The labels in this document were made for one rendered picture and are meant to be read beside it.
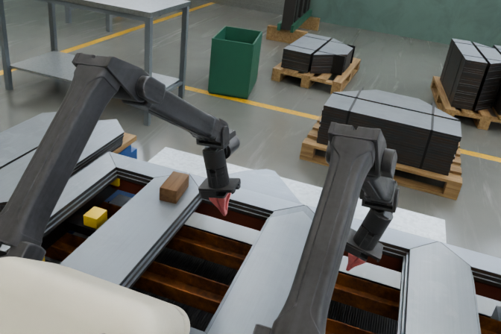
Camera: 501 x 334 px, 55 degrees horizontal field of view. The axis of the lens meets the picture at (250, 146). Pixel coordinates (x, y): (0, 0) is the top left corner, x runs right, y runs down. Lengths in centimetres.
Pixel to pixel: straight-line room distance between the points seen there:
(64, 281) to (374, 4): 880
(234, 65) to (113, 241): 354
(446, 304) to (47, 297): 114
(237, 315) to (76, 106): 68
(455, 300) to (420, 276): 11
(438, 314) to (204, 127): 78
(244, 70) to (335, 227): 420
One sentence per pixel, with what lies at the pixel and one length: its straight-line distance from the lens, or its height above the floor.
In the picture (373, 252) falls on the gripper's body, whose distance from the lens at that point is 127.
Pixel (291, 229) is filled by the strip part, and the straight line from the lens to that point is 156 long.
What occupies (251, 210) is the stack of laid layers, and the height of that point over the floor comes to 83.
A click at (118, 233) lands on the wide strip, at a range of 149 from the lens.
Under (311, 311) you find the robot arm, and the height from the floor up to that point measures 131.
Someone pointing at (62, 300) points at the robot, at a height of 138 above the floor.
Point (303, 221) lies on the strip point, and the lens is 160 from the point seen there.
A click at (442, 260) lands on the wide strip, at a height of 85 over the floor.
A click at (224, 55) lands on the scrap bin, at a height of 42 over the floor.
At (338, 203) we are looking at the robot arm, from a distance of 68.
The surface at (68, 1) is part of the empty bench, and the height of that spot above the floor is 91.
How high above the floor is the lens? 174
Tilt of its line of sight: 26 degrees down
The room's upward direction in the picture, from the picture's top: 7 degrees clockwise
